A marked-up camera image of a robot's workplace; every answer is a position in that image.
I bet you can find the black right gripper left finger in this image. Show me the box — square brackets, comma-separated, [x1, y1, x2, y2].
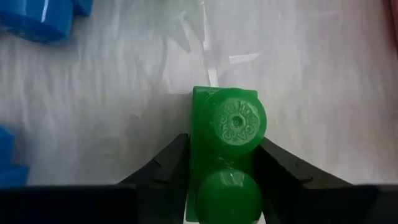
[0, 133, 191, 224]

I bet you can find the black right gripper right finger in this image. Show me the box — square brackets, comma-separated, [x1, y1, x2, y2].
[253, 136, 398, 224]

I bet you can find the green two-stud building block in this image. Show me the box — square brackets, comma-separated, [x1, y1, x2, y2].
[185, 86, 268, 224]

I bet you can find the blue two-stud building block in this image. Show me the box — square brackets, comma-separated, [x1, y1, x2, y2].
[0, 124, 31, 187]
[0, 0, 94, 45]

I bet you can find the glossy white table cover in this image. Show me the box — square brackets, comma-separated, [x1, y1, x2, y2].
[0, 0, 398, 187]

